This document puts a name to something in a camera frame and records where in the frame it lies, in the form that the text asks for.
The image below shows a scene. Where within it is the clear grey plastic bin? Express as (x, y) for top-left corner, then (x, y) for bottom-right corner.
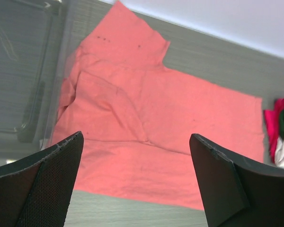
(0, 0), (78, 158)

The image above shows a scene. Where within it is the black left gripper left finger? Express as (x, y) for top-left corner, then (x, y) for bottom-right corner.
(0, 131), (84, 227)

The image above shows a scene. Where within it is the salmon pink t shirt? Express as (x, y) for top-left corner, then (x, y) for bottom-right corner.
(53, 1), (264, 210)

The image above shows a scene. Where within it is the magenta folded t shirt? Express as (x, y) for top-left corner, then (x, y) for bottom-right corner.
(264, 98), (284, 163)

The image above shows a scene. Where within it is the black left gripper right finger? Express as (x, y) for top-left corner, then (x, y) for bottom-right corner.
(189, 134), (284, 227)

